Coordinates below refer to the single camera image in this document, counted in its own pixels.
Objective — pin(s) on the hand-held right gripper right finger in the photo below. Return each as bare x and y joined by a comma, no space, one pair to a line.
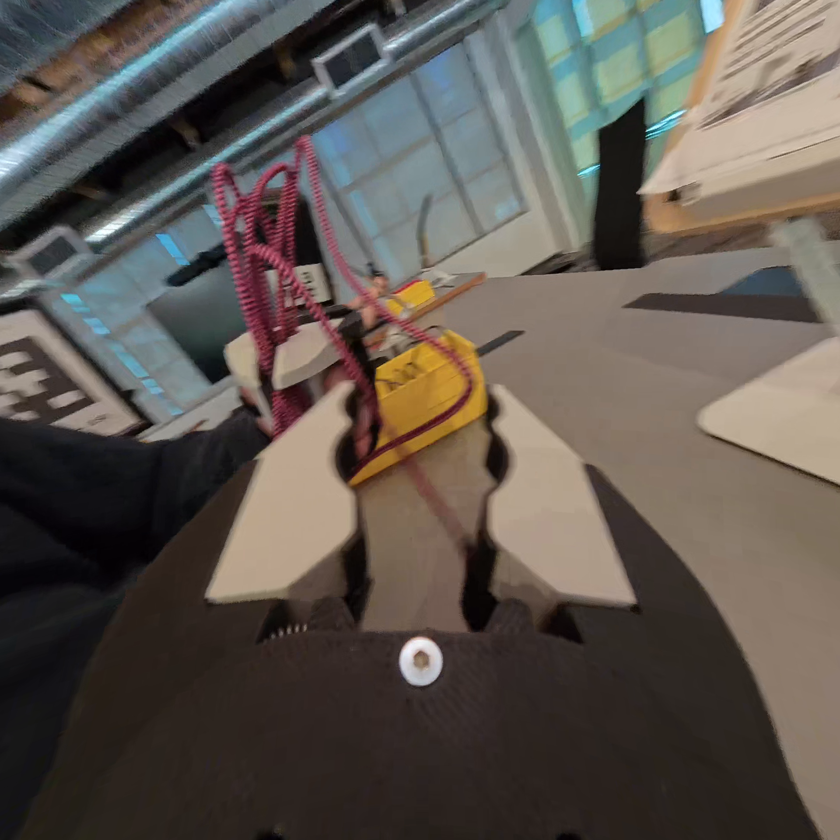
558,525

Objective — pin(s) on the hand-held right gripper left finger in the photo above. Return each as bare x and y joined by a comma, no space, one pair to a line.
282,525

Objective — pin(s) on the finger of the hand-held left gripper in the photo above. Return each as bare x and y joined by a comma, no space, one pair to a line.
242,361
313,355

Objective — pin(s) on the person's left forearm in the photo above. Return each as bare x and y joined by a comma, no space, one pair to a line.
131,486

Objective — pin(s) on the person's left hand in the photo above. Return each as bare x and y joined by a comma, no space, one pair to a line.
260,410

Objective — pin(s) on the yellow plastic bin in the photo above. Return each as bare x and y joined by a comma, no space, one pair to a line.
420,394

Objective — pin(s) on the wooden desk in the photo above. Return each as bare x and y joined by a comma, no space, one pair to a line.
440,292

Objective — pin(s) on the small black table strip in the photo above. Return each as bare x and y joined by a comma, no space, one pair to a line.
502,343

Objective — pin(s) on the black office chair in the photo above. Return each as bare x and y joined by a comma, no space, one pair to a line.
620,184

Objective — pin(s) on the printed instruction sheet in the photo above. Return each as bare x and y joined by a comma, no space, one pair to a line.
775,105

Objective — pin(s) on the black wall screen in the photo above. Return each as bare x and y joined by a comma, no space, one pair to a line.
197,322

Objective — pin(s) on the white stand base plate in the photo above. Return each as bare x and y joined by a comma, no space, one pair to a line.
788,420

